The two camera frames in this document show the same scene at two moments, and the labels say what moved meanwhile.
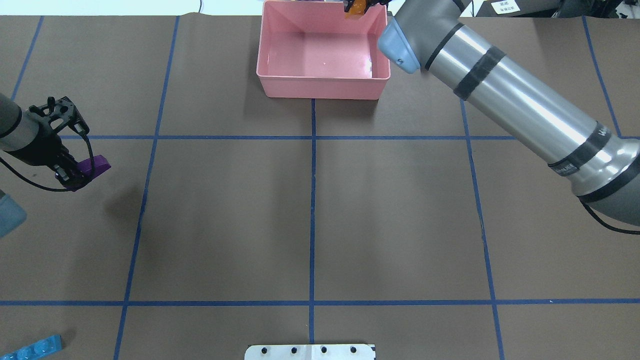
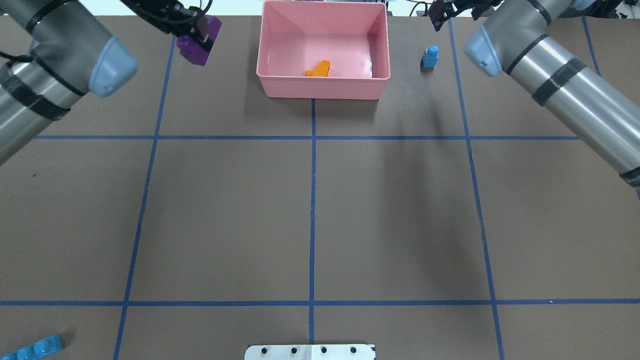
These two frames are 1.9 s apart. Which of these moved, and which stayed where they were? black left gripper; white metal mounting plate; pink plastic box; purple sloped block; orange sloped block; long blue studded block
Moved: orange sloped block; black left gripper; purple sloped block
Stayed: pink plastic box; white metal mounting plate; long blue studded block
